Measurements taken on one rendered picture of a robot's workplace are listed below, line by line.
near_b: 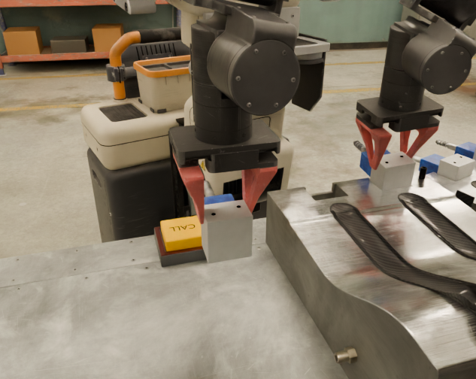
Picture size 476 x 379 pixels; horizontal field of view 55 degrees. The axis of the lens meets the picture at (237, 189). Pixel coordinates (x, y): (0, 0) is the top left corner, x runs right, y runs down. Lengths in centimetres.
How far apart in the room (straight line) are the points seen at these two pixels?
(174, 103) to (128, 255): 66
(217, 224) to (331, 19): 599
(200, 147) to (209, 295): 25
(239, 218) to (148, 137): 77
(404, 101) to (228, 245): 31
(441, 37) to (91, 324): 53
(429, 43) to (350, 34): 596
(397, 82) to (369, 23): 599
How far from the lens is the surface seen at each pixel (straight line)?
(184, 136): 46
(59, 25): 603
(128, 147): 121
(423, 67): 56
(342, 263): 55
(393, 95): 65
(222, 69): 35
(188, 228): 68
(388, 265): 57
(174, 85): 126
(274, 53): 35
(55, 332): 61
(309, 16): 629
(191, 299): 62
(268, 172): 45
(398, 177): 71
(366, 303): 45
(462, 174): 87
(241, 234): 49
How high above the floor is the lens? 121
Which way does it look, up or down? 28 degrees down
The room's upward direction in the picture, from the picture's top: straight up
